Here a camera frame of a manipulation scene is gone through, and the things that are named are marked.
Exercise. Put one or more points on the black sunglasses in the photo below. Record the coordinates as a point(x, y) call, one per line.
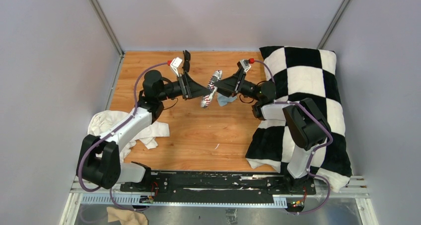
point(187, 59)

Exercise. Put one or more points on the aluminium frame rail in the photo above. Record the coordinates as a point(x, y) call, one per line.
point(189, 197)

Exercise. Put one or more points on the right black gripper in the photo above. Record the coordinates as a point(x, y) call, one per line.
point(236, 81)

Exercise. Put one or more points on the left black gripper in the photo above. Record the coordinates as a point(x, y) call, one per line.
point(189, 89)

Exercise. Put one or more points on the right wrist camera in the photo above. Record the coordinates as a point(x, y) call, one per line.
point(246, 64)

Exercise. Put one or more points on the beige cloth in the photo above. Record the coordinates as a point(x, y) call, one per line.
point(126, 217)

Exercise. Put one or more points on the blue cleaning cloth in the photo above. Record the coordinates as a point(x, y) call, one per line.
point(224, 100)

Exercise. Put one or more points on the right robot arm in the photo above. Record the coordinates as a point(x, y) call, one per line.
point(308, 127)

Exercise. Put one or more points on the white crumpled cloth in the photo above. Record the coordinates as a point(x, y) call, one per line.
point(105, 120)

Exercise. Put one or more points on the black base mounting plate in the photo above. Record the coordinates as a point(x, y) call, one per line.
point(270, 181)

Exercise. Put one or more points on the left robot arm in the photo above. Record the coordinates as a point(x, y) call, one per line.
point(99, 159)

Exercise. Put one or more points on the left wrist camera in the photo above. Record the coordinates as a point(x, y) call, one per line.
point(174, 65)

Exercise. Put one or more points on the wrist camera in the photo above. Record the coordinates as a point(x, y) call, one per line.
point(246, 64)
point(174, 65)

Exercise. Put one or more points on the black white checkered pillow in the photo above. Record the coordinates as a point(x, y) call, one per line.
point(301, 73)

